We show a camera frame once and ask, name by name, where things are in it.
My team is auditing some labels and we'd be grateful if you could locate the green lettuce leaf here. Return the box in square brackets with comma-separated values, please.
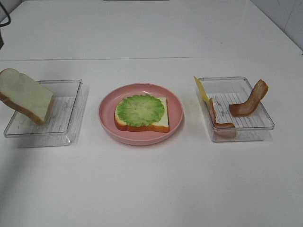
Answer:
[115, 94, 168, 128]

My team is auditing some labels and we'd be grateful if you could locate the clear right plastic tray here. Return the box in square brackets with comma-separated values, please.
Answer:
[197, 77, 275, 142]

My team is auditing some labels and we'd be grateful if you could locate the yellow cheese slice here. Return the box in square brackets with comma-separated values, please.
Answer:
[194, 76, 209, 105]

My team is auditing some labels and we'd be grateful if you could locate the clear plastic tray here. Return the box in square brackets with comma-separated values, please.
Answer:
[197, 77, 275, 142]
[4, 79, 87, 148]

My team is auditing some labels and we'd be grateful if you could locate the clear left plastic tray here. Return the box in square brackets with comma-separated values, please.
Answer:
[4, 79, 87, 148]

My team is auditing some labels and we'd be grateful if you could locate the pink round plate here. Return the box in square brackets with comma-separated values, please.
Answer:
[98, 82, 184, 146]

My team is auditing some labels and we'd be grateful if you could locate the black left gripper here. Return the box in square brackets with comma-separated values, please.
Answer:
[0, 30, 4, 49]

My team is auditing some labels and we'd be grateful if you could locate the curved bacon strip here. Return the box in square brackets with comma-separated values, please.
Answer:
[229, 79, 268, 117]

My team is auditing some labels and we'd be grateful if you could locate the white bread slice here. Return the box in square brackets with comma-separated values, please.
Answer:
[0, 68, 53, 125]
[114, 101, 169, 133]

